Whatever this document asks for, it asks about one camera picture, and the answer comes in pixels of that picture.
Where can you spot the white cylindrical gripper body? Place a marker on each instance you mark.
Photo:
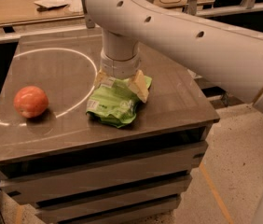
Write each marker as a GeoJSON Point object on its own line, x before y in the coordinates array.
{"type": "Point", "coordinates": [118, 68]}

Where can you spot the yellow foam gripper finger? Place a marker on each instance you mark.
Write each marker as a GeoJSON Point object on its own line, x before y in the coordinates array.
{"type": "Point", "coordinates": [139, 85]}
{"type": "Point", "coordinates": [101, 75]}

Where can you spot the green rice chip bag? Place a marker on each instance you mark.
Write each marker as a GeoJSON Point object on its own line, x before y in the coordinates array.
{"type": "Point", "coordinates": [112, 103]}

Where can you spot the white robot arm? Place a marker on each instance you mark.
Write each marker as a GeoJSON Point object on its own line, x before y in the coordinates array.
{"type": "Point", "coordinates": [228, 56]}

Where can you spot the red apple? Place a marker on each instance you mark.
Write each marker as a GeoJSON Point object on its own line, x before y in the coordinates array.
{"type": "Point", "coordinates": [30, 102]}

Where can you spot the white paper sheets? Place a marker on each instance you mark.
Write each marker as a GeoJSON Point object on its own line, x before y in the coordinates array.
{"type": "Point", "coordinates": [73, 6]}

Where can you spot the grey drawer cabinet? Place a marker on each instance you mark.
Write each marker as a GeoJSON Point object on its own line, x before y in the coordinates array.
{"type": "Point", "coordinates": [73, 169]}

